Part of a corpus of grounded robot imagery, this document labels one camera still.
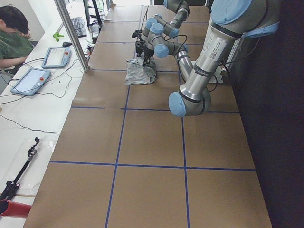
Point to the person in green shirt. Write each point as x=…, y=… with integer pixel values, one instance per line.
x=14, y=37

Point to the far teach pendant tablet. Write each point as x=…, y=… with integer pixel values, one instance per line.
x=56, y=57

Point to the red cylinder tube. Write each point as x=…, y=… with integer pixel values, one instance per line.
x=14, y=209

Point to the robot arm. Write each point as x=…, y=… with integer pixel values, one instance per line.
x=230, y=20
x=166, y=16

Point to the aluminium frame post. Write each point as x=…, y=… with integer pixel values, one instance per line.
x=61, y=7

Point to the near teach pendant tablet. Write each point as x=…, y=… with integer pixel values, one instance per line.
x=31, y=82

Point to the navy white striped polo shirt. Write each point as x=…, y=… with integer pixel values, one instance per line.
x=137, y=74

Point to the teach pendant tablet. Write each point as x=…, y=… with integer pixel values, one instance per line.
x=31, y=82
x=56, y=57

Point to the black keyboard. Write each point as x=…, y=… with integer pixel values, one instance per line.
x=79, y=26

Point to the green plastic clamp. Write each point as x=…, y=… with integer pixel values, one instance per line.
x=57, y=35

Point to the black computer mouse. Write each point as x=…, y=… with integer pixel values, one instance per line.
x=66, y=44

